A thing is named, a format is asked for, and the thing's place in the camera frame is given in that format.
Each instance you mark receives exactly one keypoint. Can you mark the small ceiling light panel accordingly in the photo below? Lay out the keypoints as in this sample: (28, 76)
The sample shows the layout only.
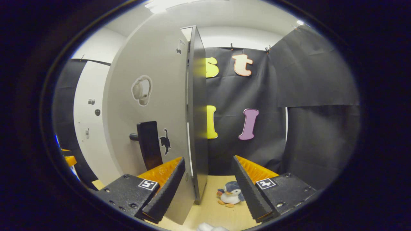
(300, 22)

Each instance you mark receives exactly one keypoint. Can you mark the penguin plush toy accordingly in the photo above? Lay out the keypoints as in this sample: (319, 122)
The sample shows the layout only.
(231, 194)

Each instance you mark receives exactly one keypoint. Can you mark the black backdrop cloth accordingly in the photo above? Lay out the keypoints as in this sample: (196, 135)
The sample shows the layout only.
(65, 112)
(305, 80)

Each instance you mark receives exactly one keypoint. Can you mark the large ceiling light panel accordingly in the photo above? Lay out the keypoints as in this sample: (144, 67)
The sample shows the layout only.
(163, 4)

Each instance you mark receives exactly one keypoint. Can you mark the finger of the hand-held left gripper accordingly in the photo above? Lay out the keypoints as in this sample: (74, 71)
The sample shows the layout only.
(70, 159)

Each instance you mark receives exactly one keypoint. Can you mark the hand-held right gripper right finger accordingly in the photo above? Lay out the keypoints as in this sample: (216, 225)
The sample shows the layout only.
(249, 189)

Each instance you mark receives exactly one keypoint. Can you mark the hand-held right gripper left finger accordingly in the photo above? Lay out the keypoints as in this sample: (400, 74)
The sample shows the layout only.
(165, 195)

